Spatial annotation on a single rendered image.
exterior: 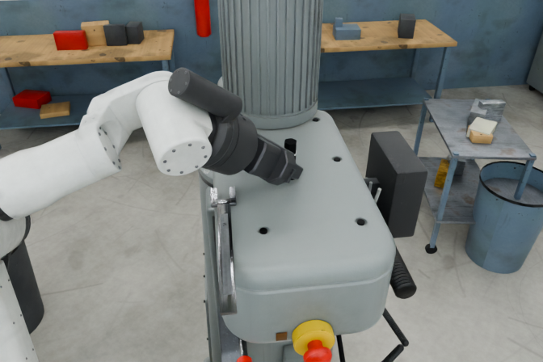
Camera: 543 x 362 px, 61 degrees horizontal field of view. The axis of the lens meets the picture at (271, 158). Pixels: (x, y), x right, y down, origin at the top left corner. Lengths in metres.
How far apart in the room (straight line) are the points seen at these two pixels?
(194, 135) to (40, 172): 0.17
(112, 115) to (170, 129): 0.09
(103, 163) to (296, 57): 0.44
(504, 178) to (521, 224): 0.42
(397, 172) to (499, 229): 2.19
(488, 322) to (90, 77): 4.33
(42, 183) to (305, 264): 0.34
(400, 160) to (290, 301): 0.60
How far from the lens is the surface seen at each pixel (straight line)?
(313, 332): 0.68
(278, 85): 0.86
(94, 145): 0.55
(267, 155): 0.65
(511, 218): 3.20
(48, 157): 0.57
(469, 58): 6.00
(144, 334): 2.98
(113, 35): 4.61
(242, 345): 0.77
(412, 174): 1.13
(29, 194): 0.57
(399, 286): 0.74
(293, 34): 0.84
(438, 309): 3.17
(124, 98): 0.58
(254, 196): 0.73
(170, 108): 0.54
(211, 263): 1.46
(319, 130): 0.91
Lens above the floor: 2.34
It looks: 33 degrees down
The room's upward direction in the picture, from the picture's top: straight up
